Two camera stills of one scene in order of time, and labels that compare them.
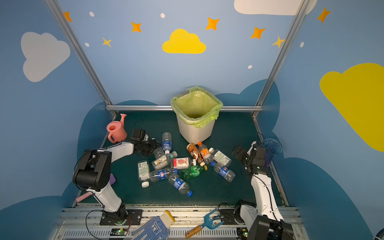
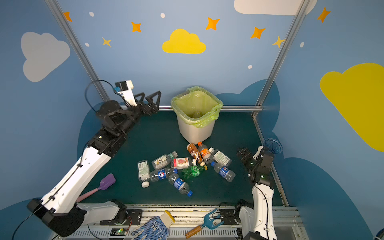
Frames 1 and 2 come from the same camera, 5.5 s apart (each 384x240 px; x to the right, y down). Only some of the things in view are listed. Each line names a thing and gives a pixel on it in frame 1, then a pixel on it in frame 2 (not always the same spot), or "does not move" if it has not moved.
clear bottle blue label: (167, 143) to (197, 114)
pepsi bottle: (224, 171) does not move
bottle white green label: (144, 174) does not move
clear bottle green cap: (164, 161) does not move
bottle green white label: (220, 157) does not move
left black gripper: (152, 145) to (142, 107)
